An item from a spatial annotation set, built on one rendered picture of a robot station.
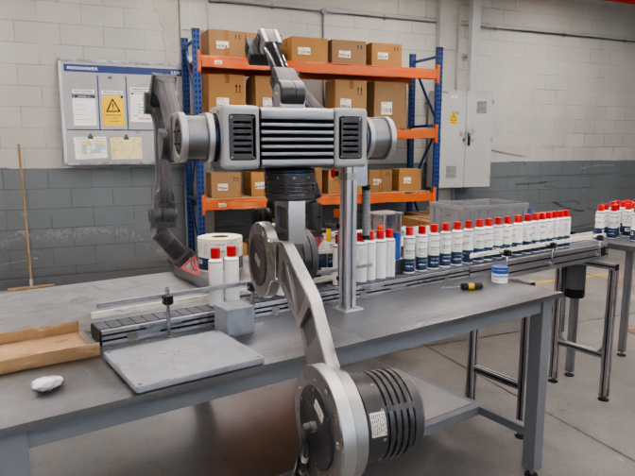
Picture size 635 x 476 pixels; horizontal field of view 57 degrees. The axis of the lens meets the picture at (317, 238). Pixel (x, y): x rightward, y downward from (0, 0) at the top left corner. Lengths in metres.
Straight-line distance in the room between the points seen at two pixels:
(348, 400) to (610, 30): 9.15
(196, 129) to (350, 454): 0.80
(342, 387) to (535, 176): 7.94
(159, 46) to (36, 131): 1.50
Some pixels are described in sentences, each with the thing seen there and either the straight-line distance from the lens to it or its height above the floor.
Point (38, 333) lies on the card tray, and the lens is 2.05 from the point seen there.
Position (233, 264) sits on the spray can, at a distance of 2.05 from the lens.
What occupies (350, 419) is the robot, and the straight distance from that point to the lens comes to 1.11.
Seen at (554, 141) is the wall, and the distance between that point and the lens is 9.14.
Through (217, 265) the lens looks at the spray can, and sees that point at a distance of 2.02.
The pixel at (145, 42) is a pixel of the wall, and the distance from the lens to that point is 6.60.
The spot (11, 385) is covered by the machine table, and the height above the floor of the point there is 0.83.
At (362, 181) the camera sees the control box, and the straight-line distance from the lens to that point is 2.12.
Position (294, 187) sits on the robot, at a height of 1.33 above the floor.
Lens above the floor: 1.43
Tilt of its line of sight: 9 degrees down
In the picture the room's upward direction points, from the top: straight up
